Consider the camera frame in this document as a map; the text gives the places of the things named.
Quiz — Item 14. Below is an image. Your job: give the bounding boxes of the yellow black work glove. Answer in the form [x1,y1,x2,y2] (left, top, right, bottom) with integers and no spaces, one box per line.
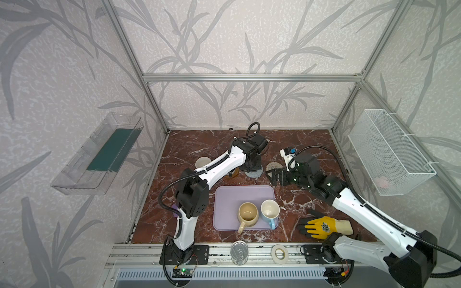
[296,210,354,240]

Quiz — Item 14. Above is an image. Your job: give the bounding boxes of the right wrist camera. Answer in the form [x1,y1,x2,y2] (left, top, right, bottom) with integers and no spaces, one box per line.
[280,147,297,172]

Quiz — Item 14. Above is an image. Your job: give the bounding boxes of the brown wooden coaster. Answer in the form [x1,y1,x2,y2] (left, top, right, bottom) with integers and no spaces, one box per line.
[228,168,240,179]

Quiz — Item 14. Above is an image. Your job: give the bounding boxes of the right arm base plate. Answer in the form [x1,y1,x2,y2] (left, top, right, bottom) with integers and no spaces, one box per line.
[300,244,354,265]

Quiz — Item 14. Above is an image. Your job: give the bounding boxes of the pink object in basket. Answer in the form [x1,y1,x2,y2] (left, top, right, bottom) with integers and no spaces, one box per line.
[373,176,390,190]

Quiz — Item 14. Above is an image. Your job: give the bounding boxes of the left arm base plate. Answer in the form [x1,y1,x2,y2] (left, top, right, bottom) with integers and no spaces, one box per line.
[159,242,210,265]

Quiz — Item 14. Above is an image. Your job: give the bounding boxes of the purple pink spatula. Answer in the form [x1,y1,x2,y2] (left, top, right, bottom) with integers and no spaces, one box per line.
[171,204,179,218]

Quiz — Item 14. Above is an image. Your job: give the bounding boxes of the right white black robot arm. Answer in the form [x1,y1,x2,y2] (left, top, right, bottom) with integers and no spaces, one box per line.
[265,148,461,288]

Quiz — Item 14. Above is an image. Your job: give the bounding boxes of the white mug blue handle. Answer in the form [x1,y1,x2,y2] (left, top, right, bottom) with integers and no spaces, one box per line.
[260,199,280,230]

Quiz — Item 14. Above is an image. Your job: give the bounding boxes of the clear wall shelf green mat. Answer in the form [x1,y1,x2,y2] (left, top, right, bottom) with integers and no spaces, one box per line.
[50,112,144,196]

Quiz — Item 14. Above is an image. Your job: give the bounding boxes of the green lit circuit board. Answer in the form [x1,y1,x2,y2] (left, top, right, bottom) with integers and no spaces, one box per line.
[172,266,195,279]

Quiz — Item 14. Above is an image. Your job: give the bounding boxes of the white patterned round coaster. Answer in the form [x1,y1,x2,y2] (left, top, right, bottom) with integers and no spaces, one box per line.
[266,162,285,173]

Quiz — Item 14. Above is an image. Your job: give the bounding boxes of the lavender plastic tray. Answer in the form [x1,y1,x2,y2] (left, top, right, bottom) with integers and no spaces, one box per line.
[213,186,279,232]

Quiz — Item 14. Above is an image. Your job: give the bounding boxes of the clear glass jar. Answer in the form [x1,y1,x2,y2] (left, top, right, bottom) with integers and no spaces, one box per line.
[230,241,249,266]

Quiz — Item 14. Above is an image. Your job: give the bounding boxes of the white tape roll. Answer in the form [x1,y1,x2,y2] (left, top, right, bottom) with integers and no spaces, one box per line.
[271,244,289,265]

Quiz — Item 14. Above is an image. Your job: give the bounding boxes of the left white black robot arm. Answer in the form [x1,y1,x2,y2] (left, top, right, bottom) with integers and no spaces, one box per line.
[158,122,268,256]

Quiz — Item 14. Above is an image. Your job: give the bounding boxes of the beige mug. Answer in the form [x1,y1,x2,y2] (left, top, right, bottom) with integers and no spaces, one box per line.
[237,202,259,234]

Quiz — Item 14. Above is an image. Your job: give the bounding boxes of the white wire basket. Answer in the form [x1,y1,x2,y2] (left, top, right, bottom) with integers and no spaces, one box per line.
[348,109,437,196]

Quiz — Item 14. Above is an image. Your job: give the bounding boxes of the light blue woven coaster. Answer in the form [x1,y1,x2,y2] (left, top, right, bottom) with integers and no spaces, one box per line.
[245,170,263,178]

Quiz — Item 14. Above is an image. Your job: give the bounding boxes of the white mug lavender handle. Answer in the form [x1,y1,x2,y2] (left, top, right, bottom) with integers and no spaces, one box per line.
[195,157,212,169]

